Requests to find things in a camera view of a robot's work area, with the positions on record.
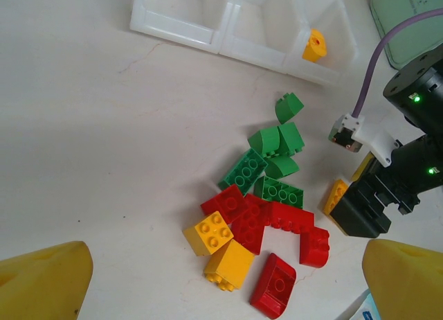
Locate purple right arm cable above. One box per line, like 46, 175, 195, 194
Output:
352, 7, 443, 119

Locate red curved lego brick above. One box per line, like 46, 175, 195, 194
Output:
299, 227, 330, 268
249, 253, 298, 320

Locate yellow square lego brick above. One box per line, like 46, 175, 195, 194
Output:
203, 239, 255, 293
182, 211, 235, 257

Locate yellow curved lego brick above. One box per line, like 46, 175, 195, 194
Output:
302, 28, 327, 63

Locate blue and white snack package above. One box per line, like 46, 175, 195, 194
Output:
347, 287, 385, 320

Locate mint green zipper case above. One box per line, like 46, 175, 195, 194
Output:
370, 0, 443, 71

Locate green long lego brick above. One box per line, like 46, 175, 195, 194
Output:
254, 176, 305, 210
217, 148, 269, 196

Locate red square lego brick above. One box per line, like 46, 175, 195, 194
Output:
200, 184, 248, 224

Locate red long lego brick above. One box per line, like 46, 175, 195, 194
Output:
230, 193, 269, 256

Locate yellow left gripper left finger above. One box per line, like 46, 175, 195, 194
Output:
0, 240, 93, 320

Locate white translucent compartment container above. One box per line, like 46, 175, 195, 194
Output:
129, 0, 359, 87

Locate green curved lego brick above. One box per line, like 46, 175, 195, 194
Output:
275, 92, 305, 125
278, 122, 306, 157
247, 125, 280, 158
264, 156, 300, 179

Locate red arch lego brick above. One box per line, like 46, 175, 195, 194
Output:
265, 201, 315, 235

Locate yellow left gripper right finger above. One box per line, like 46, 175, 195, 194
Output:
361, 239, 443, 320

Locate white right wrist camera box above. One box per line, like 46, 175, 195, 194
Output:
327, 114, 399, 168

